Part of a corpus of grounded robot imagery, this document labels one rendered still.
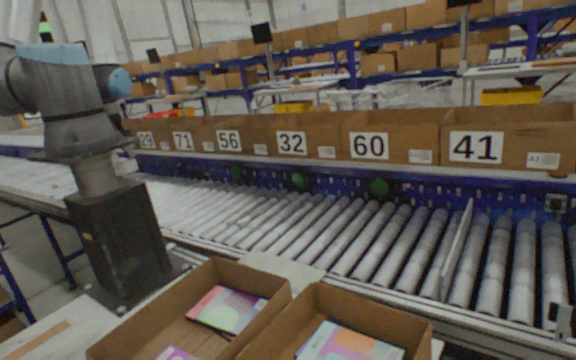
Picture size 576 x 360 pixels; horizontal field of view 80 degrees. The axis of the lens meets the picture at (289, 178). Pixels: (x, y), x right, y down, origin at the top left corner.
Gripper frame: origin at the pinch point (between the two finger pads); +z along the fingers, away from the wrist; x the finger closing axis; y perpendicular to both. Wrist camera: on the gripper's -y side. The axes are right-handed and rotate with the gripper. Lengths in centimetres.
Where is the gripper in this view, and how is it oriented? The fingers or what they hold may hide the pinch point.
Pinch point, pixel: (123, 164)
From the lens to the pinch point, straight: 154.3
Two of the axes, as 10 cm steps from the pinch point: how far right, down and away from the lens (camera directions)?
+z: 1.5, 9.2, 3.5
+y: 8.2, 0.9, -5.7
